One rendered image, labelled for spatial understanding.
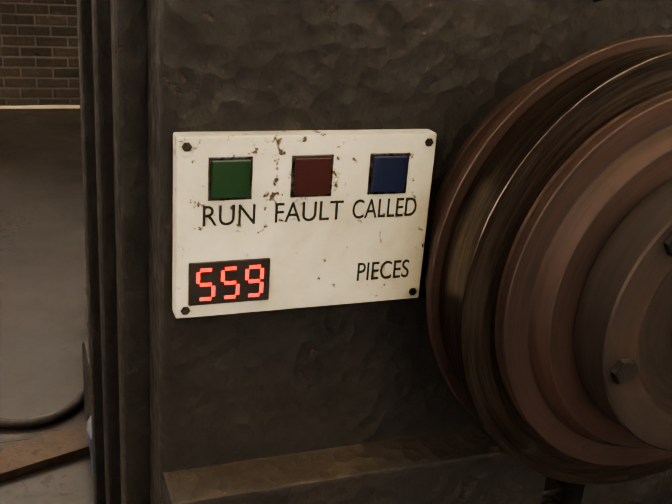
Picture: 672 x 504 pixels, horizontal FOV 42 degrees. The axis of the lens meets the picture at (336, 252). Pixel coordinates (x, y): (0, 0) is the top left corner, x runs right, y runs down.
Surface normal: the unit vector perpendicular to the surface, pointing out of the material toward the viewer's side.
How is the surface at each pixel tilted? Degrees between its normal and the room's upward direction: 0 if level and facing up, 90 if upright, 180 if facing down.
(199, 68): 90
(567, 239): 69
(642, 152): 41
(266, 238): 90
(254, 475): 0
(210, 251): 90
